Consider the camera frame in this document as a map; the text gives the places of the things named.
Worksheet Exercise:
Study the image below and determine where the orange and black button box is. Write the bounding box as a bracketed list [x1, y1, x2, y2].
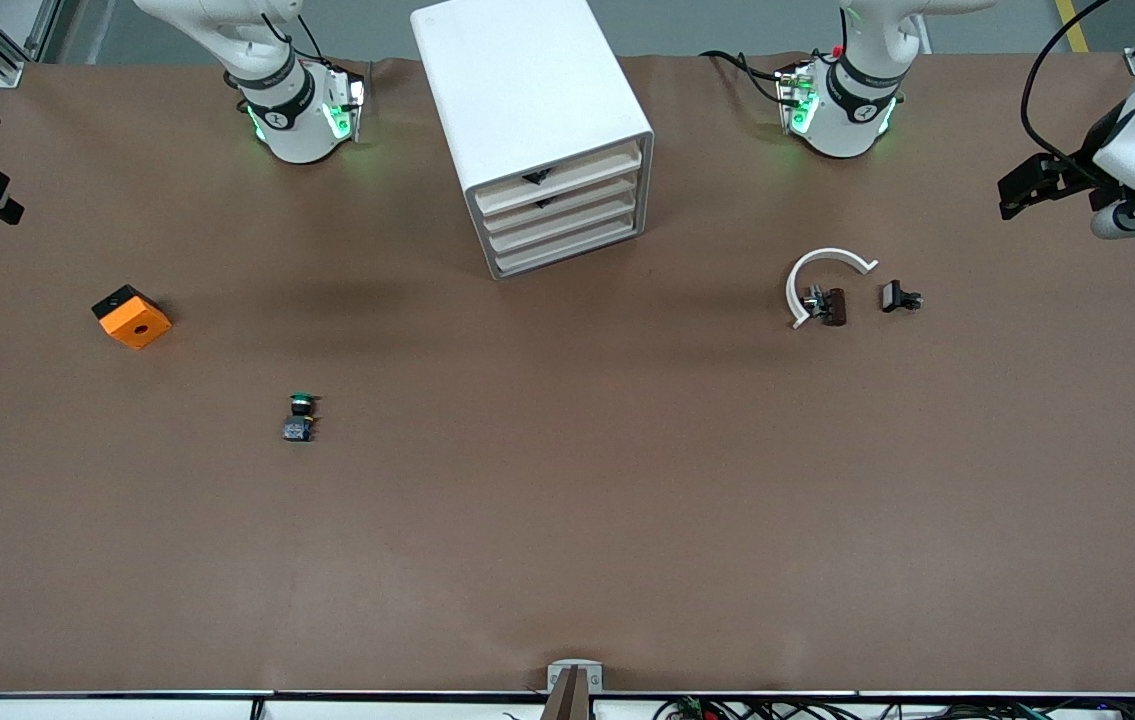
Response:
[91, 284, 173, 350]

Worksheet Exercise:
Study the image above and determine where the white curved plastic part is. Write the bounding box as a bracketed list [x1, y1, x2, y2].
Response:
[787, 247, 879, 330]

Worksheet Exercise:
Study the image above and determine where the brown block with metal clip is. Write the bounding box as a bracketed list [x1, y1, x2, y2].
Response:
[802, 285, 848, 328]

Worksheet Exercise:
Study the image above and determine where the brown table cover sheet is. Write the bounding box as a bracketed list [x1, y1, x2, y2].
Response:
[0, 50, 1135, 696]

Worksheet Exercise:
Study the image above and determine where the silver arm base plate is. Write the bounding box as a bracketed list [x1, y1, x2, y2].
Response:
[327, 62, 369, 141]
[777, 60, 820, 136]

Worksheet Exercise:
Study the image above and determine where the black arm base cable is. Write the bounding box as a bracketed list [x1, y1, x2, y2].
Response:
[700, 48, 790, 106]

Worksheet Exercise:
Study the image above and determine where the green push button switch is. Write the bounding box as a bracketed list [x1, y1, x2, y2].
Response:
[282, 393, 320, 444]

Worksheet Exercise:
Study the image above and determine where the white table edge rail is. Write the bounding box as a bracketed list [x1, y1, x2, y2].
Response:
[0, 688, 1135, 720]

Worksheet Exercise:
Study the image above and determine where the black cable bundle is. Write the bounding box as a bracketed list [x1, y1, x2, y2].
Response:
[652, 696, 1135, 720]

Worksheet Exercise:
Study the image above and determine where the grey bracket with brown post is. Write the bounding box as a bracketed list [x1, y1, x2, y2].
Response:
[545, 658, 605, 720]

